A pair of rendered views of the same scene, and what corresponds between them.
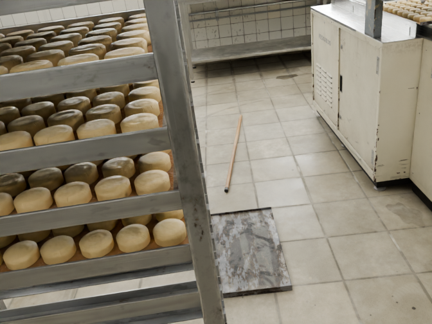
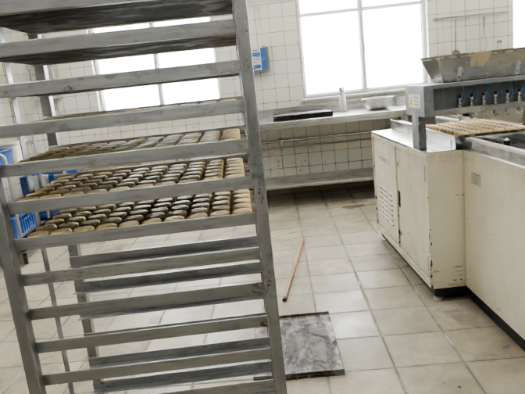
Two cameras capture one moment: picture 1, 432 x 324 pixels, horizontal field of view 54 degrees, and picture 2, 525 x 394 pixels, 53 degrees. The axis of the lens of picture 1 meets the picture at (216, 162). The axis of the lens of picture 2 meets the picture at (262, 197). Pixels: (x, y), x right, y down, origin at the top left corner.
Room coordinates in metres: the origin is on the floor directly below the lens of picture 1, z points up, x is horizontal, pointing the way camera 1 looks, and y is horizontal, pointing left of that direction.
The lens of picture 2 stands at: (-0.78, 0.03, 1.28)
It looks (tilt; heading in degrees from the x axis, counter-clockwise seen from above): 12 degrees down; 0
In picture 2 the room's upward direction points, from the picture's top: 6 degrees counter-clockwise
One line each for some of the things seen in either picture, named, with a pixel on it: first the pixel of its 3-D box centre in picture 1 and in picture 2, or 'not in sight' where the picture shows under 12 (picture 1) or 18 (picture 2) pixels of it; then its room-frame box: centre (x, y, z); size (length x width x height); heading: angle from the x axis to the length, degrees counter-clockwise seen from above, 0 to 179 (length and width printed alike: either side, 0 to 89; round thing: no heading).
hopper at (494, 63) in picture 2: not in sight; (480, 65); (2.10, -1.20, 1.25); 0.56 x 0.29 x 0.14; 90
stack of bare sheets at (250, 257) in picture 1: (239, 247); (295, 343); (1.63, -0.06, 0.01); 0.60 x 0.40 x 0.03; 178
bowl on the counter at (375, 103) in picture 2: not in sight; (377, 103); (4.84, -1.28, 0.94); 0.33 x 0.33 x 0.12
